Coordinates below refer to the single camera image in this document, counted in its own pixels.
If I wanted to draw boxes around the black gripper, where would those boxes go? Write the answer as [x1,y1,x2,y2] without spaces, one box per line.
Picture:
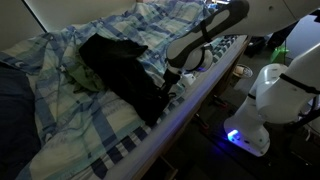
[163,70,180,88]

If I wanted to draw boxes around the green bag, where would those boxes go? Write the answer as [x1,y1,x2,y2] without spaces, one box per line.
[270,45,289,64]

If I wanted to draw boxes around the olive green garment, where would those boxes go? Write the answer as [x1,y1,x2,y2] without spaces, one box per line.
[66,56,106,93]

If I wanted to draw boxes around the white round bowl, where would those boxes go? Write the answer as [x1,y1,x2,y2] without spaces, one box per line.
[233,64,253,78]

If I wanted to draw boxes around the black trousers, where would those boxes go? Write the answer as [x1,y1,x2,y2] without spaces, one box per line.
[79,34,175,126]

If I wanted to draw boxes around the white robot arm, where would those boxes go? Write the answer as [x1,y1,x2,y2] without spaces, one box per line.
[163,0,320,157]

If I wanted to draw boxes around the white bed frame rail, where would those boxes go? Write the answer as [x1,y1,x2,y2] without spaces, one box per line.
[104,36,250,180]

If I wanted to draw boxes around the blue plaid bed sheet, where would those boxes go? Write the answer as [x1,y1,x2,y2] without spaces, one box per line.
[0,0,239,180]

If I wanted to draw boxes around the dark blue pillow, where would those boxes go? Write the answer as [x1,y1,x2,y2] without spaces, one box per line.
[0,64,40,180]

